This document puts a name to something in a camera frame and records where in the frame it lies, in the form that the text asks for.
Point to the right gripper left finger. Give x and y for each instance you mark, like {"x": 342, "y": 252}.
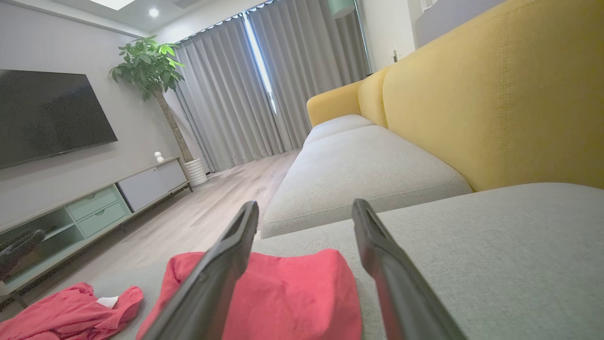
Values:
{"x": 212, "y": 288}

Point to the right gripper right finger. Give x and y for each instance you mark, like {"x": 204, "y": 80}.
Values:
{"x": 401, "y": 293}

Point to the red shorts white trim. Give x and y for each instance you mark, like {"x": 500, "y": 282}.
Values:
{"x": 292, "y": 293}

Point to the red jersey number 23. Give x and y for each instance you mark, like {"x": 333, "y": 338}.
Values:
{"x": 61, "y": 311}

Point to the yellow and grey sofa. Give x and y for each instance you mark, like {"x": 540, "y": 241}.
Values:
{"x": 495, "y": 264}

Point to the white ribbed plant pot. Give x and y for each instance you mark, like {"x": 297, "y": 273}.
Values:
{"x": 196, "y": 172}

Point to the grey sofa seat cushion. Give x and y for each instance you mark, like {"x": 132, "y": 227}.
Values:
{"x": 335, "y": 125}
{"x": 358, "y": 179}

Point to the white cabinet door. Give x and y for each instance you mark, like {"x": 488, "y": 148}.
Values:
{"x": 172, "y": 174}
{"x": 141, "y": 186}

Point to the pale green cabinet drawer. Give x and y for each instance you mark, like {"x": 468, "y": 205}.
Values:
{"x": 92, "y": 203}
{"x": 104, "y": 219}

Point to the small white figurine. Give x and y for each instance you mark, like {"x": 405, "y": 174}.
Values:
{"x": 159, "y": 157}

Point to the long low television cabinet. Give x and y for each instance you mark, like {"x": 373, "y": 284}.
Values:
{"x": 61, "y": 222}

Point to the grey pleated curtain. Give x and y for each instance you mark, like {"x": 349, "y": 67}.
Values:
{"x": 316, "y": 61}
{"x": 222, "y": 104}

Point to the yellow sofa backrest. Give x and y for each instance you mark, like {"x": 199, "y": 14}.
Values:
{"x": 495, "y": 94}
{"x": 373, "y": 97}

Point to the yellow sofa armrest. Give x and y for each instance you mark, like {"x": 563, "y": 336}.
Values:
{"x": 332, "y": 101}

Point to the green leafy indoor tree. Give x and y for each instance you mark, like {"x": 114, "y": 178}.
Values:
{"x": 148, "y": 66}

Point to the black flat screen television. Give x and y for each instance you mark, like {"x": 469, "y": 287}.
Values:
{"x": 47, "y": 115}

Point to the round ceiling spotlight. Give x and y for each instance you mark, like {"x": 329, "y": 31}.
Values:
{"x": 154, "y": 12}

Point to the pale green floor lamp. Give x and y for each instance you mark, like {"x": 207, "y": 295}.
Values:
{"x": 340, "y": 7}

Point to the rectangular ceiling light panel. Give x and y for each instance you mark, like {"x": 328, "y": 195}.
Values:
{"x": 113, "y": 4}

